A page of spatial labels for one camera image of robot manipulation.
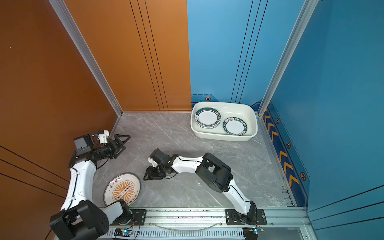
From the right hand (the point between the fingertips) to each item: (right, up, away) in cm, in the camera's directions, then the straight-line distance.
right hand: (145, 179), depth 82 cm
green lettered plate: (+57, +30, +27) cm, 70 cm away
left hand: (-8, +22, -4) cm, 24 cm away
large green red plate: (+37, +36, +30) cm, 60 cm away
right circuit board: (+57, -20, -12) cm, 61 cm away
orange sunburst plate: (-11, -4, +1) cm, 12 cm away
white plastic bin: (+53, +42, +35) cm, 76 cm away
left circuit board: (-7, -21, -11) cm, 25 cm away
